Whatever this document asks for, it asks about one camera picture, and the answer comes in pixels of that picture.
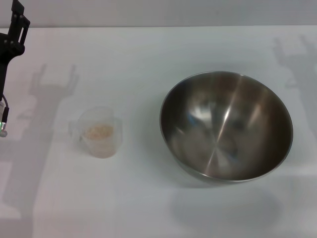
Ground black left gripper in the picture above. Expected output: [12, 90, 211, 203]
[0, 0, 31, 99]

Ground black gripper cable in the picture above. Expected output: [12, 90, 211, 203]
[1, 94, 10, 126]

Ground stainless steel mixing bowl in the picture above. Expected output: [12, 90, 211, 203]
[159, 71, 294, 184]

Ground white rice grains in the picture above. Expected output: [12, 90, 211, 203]
[83, 124, 115, 140]

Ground clear plastic measuring cup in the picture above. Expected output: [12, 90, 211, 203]
[68, 106, 124, 159]

